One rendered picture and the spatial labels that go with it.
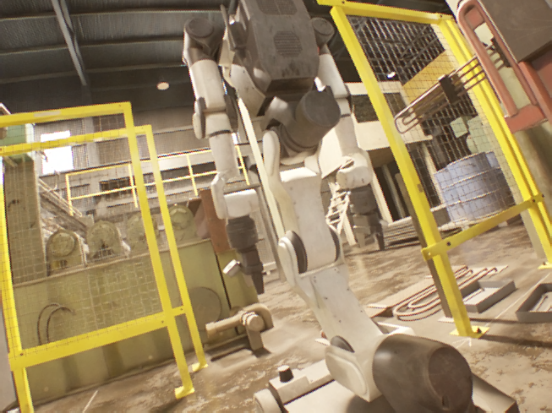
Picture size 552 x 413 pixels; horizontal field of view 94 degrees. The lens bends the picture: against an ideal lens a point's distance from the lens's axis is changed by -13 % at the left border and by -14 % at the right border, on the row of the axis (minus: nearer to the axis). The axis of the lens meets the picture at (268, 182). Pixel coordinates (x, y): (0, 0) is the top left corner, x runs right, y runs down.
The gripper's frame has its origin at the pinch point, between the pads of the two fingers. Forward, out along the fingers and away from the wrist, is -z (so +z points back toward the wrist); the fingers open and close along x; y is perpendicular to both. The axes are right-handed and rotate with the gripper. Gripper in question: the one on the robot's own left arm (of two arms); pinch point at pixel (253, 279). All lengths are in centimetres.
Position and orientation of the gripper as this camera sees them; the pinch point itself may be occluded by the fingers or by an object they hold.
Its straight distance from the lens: 91.3
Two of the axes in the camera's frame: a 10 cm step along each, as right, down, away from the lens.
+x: -3.4, 1.1, 9.4
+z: -2.2, -9.7, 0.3
